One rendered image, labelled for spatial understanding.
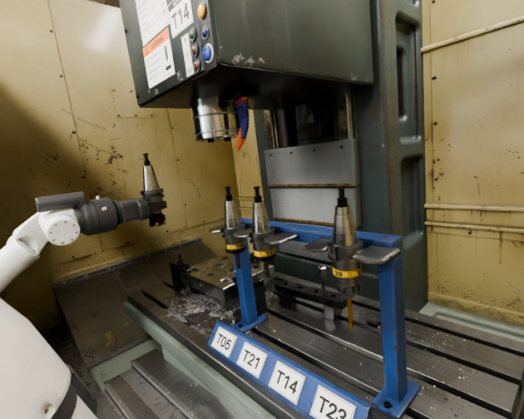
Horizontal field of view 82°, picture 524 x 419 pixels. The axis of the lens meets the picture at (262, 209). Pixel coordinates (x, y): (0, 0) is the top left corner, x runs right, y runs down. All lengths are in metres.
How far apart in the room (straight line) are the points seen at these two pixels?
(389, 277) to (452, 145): 0.98
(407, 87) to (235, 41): 0.93
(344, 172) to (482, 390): 0.77
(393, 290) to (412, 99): 1.05
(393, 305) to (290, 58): 0.61
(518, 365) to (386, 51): 0.96
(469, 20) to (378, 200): 0.74
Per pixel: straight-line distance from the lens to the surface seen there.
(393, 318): 0.62
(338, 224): 0.54
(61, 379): 0.20
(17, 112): 1.89
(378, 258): 0.51
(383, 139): 1.19
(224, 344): 0.85
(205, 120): 0.98
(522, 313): 1.61
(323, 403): 0.67
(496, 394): 0.81
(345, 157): 1.22
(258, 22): 0.80
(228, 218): 0.77
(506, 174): 1.46
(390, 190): 1.22
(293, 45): 0.87
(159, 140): 2.06
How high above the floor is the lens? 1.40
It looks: 10 degrees down
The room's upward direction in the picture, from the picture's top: 7 degrees counter-clockwise
